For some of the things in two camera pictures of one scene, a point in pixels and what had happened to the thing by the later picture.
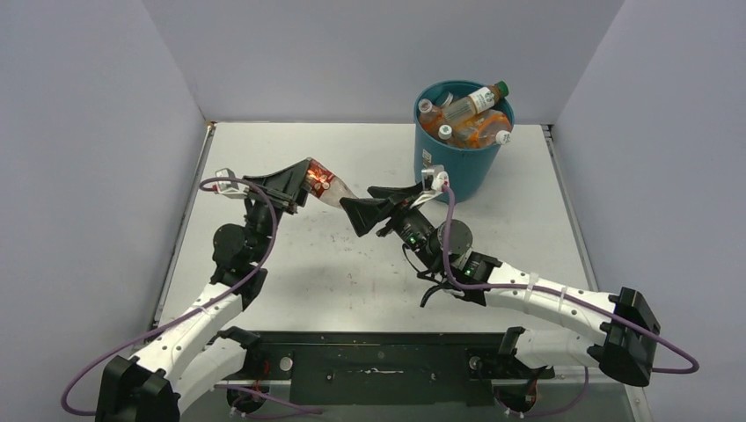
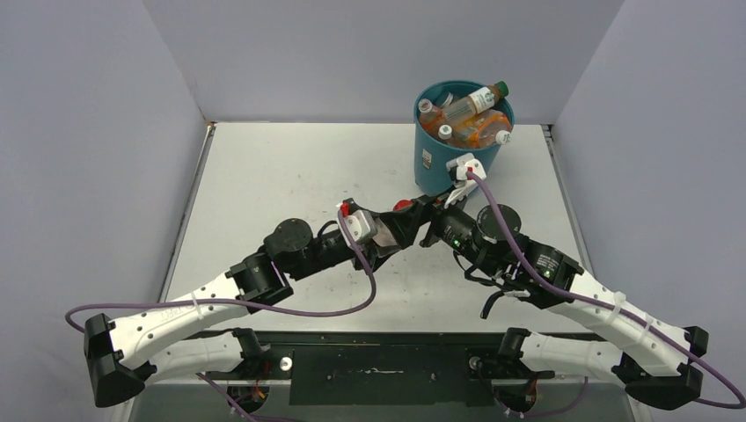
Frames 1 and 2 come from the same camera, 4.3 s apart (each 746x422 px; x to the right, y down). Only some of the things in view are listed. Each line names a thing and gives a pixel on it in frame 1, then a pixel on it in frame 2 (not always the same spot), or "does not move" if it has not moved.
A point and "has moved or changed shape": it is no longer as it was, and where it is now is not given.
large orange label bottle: (445, 132) does not move
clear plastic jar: (444, 99) does not move
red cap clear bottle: (325, 185) has moved or changed shape
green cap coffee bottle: (474, 103) does not move
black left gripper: (286, 188) to (377, 251)
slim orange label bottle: (430, 117) does not move
